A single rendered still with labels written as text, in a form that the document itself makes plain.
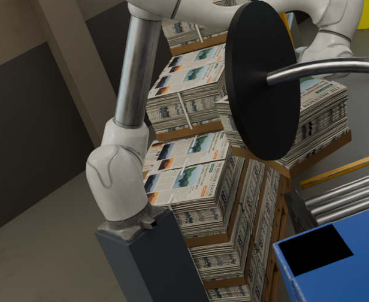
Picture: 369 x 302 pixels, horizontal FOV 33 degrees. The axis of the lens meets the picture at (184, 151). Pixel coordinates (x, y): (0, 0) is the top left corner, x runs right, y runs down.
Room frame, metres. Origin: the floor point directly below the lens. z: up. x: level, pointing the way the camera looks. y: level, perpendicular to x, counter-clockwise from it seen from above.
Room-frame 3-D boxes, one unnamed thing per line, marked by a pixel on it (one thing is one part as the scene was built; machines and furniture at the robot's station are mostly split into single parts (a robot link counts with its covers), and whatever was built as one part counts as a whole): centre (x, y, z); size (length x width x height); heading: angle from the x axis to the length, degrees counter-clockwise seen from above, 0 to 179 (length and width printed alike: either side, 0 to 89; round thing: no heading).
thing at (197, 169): (2.70, -0.08, 0.42); 1.17 x 0.39 x 0.83; 158
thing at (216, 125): (2.84, -0.12, 0.86); 0.38 x 0.29 x 0.04; 67
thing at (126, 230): (1.80, 0.23, 1.03); 0.22 x 0.18 x 0.06; 34
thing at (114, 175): (1.82, 0.24, 1.17); 0.18 x 0.16 x 0.22; 170
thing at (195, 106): (2.84, -0.12, 0.95); 0.38 x 0.29 x 0.23; 67
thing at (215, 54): (3.10, -0.24, 1.06); 0.37 x 0.28 x 0.01; 67
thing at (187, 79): (2.84, -0.14, 1.06); 0.37 x 0.29 x 0.01; 67
